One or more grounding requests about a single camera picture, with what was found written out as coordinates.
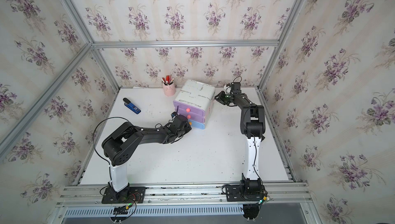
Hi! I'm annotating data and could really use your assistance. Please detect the white drawer cabinet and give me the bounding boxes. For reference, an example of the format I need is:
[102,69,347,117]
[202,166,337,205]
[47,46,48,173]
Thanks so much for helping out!
[174,80,216,123]

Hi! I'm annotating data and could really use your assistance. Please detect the purple top drawer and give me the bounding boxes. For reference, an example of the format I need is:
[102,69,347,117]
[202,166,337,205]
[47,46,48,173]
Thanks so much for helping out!
[173,100,206,117]

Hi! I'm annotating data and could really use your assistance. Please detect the blue bottom drawer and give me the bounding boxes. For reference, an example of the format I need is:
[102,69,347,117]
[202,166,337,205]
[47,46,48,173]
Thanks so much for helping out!
[189,120,205,129]

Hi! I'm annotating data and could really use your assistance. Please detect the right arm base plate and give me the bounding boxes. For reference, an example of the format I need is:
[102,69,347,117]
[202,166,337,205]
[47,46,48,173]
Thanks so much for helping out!
[221,184,268,203]

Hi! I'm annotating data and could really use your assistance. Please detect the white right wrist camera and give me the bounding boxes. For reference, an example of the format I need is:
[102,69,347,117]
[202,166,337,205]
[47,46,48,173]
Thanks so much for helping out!
[224,84,232,94]

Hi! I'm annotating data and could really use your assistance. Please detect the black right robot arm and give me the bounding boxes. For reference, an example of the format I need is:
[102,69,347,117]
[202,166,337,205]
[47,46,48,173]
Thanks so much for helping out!
[215,82,265,194]

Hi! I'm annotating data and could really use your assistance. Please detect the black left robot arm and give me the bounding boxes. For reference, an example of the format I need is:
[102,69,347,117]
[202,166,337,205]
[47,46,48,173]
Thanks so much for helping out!
[99,115,192,193]

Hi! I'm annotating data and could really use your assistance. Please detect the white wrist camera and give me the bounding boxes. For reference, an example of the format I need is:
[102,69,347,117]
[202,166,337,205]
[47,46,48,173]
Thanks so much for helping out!
[171,111,178,121]
[224,84,232,94]

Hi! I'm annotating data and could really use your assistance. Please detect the blue stapler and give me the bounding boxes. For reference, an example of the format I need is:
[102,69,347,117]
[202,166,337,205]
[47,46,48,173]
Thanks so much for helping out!
[123,98,141,114]

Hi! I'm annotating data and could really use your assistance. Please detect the pink pen cup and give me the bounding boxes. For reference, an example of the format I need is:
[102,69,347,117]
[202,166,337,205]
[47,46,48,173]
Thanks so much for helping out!
[163,82,176,96]

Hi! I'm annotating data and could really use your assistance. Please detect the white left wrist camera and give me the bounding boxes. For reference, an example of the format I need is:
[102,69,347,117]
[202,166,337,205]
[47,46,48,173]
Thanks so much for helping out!
[171,111,178,121]

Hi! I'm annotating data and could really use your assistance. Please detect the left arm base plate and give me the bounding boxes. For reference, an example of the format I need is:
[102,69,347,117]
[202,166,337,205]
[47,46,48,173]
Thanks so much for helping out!
[101,186,146,204]

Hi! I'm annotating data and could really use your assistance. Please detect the red pens in cup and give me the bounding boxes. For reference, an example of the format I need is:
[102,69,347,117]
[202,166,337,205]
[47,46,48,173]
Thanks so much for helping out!
[161,75,174,86]

